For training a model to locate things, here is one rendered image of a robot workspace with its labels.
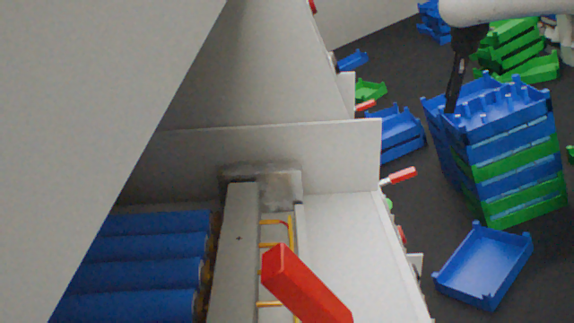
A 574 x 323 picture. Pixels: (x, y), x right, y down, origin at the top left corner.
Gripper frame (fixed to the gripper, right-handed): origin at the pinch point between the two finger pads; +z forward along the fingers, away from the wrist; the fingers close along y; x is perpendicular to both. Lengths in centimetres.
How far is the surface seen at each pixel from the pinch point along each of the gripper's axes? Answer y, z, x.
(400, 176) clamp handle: -77, -39, 12
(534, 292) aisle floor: -28, 49, -36
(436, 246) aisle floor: -5, 66, -8
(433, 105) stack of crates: 51, 40, 0
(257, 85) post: -101, -67, 22
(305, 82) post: -100, -67, 19
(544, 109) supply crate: 16.8, 11.2, -31.3
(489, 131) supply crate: 8.7, 17.3, -15.5
